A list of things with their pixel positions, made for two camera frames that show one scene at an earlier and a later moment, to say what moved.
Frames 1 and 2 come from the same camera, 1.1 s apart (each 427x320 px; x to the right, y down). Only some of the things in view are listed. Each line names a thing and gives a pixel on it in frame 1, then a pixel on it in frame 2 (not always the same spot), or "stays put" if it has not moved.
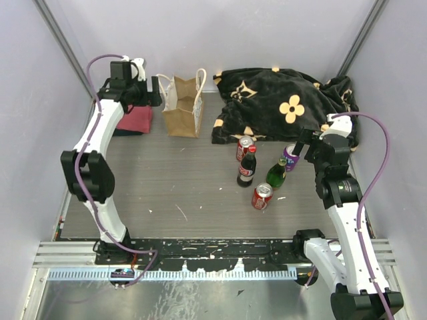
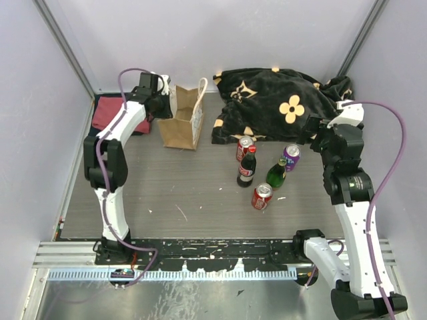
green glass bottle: x=277 y=174 stays put
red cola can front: x=262 y=194 stays put
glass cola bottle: x=247 y=167 stays put
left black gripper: x=151 y=99 → x=167 y=114
